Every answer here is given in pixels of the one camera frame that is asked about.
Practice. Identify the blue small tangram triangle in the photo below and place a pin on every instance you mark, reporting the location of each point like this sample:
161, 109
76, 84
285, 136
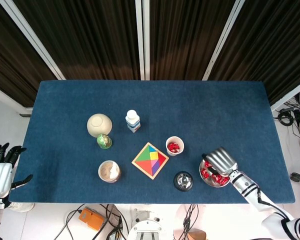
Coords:
152, 149

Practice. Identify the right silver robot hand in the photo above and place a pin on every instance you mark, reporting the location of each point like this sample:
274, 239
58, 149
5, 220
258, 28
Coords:
222, 161

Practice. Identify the patterned ceramic cup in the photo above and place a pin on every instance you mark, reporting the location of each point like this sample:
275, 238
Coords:
109, 171

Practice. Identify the pink small tangram triangle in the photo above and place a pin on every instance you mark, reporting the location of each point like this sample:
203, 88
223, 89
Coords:
154, 162

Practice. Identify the green glass ball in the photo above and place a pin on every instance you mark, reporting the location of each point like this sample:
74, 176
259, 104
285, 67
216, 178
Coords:
104, 141

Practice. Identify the black partition foot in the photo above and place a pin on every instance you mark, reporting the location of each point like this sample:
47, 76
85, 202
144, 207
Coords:
25, 115

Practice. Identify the yellow tangram square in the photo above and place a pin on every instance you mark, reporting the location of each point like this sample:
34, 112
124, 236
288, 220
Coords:
154, 156

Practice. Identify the green large tangram triangle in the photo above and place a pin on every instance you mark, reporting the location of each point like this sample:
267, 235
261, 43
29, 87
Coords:
145, 157

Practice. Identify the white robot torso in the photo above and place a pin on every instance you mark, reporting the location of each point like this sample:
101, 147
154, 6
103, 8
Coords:
145, 228

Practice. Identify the orange box device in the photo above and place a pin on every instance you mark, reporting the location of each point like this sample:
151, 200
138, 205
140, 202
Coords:
91, 218

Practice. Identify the blue table cloth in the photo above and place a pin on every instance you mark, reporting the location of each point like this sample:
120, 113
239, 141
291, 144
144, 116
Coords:
215, 112

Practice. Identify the white round object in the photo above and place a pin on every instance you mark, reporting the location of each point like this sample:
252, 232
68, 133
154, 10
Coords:
22, 207

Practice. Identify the white paper cup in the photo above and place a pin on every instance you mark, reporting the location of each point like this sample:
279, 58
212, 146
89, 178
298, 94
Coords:
168, 152

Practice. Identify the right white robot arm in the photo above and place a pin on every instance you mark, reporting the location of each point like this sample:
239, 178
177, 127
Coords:
245, 185

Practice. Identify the dark brown curtain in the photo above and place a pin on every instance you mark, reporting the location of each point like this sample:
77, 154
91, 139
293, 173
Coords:
277, 50
10, 62
185, 37
90, 37

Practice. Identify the white partition frame post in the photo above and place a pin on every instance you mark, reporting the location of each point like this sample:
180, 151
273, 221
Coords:
225, 37
146, 37
139, 37
290, 96
31, 37

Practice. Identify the beige upturned bowl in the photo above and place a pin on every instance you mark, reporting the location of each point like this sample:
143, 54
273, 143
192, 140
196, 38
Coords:
99, 125

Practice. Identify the brown wooden object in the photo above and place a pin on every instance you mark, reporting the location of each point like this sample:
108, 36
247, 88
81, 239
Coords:
196, 236

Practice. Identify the wooden tangram tray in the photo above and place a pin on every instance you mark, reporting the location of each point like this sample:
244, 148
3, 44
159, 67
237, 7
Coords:
165, 162

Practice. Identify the orange large tangram triangle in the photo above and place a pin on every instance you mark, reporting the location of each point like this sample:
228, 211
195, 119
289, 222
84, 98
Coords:
147, 165

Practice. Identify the white milk bottle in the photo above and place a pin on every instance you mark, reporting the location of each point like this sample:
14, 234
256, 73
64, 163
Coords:
133, 121

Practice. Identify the purple tangram parallelogram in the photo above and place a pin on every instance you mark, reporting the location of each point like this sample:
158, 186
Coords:
156, 168

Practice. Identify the round steel plate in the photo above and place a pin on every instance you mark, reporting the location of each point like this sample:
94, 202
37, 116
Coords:
207, 181

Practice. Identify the black floor device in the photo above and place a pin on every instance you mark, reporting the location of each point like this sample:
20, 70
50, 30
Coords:
298, 176

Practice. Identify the red tangram triangle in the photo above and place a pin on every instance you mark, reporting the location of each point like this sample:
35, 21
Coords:
161, 158

